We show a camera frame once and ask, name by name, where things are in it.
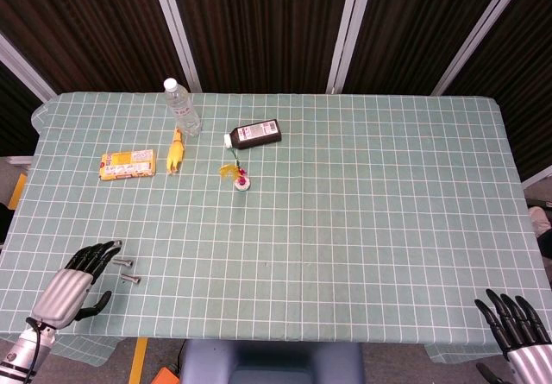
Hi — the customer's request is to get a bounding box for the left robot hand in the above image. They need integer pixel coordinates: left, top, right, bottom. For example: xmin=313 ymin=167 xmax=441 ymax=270
xmin=28 ymin=239 xmax=122 ymax=330

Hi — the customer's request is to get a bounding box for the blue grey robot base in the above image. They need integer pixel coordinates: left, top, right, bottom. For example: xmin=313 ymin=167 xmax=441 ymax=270
xmin=179 ymin=339 xmax=366 ymax=384

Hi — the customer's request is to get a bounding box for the small flower toy ornament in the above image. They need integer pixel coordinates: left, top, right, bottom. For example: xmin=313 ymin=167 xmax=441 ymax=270
xmin=218 ymin=148 xmax=254 ymax=193

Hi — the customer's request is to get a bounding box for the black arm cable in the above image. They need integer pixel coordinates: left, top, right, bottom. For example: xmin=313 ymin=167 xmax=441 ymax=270
xmin=24 ymin=317 xmax=45 ymax=384

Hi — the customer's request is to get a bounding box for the orange box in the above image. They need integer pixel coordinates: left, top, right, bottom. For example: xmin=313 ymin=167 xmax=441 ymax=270
xmin=150 ymin=366 xmax=181 ymax=384

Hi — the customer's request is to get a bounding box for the white partition post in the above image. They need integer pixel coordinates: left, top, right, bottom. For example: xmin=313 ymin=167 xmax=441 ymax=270
xmin=430 ymin=0 xmax=536 ymax=97
xmin=148 ymin=0 xmax=204 ymax=94
xmin=0 ymin=32 xmax=57 ymax=103
xmin=326 ymin=0 xmax=366 ymax=95

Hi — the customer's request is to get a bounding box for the dark brown partition panel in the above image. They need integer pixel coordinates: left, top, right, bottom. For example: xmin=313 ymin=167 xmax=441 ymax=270
xmin=0 ymin=0 xmax=191 ymax=96
xmin=443 ymin=0 xmax=552 ymax=182
xmin=344 ymin=0 xmax=523 ymax=96
xmin=166 ymin=0 xmax=354 ymax=94

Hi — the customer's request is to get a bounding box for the dark brown bottle white cap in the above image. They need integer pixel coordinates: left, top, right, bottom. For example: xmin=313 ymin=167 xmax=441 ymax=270
xmin=223 ymin=118 xmax=284 ymax=150

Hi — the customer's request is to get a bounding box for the yellow snack package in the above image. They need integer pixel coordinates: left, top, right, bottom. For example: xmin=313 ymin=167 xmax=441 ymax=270
xmin=99 ymin=148 xmax=157 ymax=182

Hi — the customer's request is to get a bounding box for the yellow rubber chicken toy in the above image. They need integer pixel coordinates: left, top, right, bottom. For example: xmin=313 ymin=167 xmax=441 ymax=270
xmin=166 ymin=127 xmax=187 ymax=176

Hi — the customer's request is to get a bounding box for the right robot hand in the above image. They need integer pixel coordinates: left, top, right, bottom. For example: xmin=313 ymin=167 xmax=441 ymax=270
xmin=474 ymin=287 xmax=552 ymax=384

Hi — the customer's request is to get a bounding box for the green checked tablecloth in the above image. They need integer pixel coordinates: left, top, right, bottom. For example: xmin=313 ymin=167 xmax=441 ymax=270
xmin=0 ymin=91 xmax=552 ymax=368

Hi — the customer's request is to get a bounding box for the clear plastic water bottle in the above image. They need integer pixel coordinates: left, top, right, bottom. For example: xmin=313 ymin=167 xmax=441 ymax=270
xmin=162 ymin=78 xmax=203 ymax=138

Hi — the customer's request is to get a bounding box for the beige shoe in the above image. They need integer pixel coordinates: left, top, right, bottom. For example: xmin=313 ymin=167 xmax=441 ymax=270
xmin=528 ymin=205 xmax=552 ymax=236

